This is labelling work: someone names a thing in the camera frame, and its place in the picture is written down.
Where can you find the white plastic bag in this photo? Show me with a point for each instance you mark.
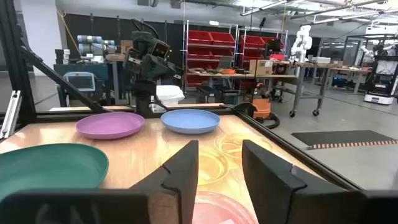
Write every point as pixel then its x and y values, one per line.
pixel 169 94

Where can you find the pink translucent plastic plate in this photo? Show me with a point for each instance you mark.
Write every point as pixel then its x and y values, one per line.
pixel 217 208

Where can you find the silver aluminium bracket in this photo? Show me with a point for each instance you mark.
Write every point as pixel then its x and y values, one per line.
pixel 11 113

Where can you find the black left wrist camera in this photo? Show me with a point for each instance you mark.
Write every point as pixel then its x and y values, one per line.
pixel 160 49

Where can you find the cardboard box with label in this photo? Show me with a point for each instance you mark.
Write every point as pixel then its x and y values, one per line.
pixel 261 67

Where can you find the large purple plastic plate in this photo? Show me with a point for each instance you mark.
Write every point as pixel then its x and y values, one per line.
pixel 110 126

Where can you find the black hazard-striped floor mat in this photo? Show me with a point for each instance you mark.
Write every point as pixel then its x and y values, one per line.
pixel 342 137

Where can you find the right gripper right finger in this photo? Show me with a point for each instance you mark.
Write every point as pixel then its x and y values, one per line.
pixel 273 186

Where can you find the grey laptop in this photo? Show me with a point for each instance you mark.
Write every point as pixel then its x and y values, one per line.
pixel 224 62

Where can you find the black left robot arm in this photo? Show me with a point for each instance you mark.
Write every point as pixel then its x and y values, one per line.
pixel 146 93

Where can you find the stack of black boxes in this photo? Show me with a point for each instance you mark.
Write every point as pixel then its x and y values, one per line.
pixel 62 56

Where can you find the small plain cardboard box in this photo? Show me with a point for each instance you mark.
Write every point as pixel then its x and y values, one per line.
pixel 126 46

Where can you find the wooden workbench on casters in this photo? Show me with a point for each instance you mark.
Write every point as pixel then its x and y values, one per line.
pixel 273 76

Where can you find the black aluminium table frame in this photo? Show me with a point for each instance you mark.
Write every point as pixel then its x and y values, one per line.
pixel 17 77

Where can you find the red storage bin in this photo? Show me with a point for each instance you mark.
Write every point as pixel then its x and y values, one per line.
pixel 199 53
pixel 222 39
pixel 221 53
pixel 263 39
pixel 252 41
pixel 199 36

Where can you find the orange translucent plastic plate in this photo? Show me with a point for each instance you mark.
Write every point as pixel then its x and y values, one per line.
pixel 214 165
pixel 231 144

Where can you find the black and white robot cart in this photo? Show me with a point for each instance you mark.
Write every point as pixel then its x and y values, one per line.
pixel 384 77

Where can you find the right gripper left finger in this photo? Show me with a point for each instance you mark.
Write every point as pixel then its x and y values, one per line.
pixel 177 180

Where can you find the large blue plastic plate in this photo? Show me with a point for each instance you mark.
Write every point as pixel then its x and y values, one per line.
pixel 190 121

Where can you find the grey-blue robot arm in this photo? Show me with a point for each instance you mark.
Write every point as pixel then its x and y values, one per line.
pixel 93 43

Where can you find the wooden table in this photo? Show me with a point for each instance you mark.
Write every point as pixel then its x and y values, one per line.
pixel 348 71

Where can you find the orange shop vacuum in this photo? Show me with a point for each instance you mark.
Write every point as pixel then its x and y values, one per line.
pixel 261 109

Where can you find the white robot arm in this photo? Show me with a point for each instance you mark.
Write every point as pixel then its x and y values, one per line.
pixel 301 40

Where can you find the dark blue cabinet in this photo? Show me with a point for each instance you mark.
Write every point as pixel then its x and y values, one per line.
pixel 99 70

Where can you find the teach pendant with screen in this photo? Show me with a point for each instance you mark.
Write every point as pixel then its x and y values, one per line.
pixel 80 81

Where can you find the silver metal shelf rack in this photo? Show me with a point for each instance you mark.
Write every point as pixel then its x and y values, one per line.
pixel 199 45
pixel 245 48

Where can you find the large green plastic plate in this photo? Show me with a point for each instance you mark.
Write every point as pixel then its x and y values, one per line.
pixel 46 168

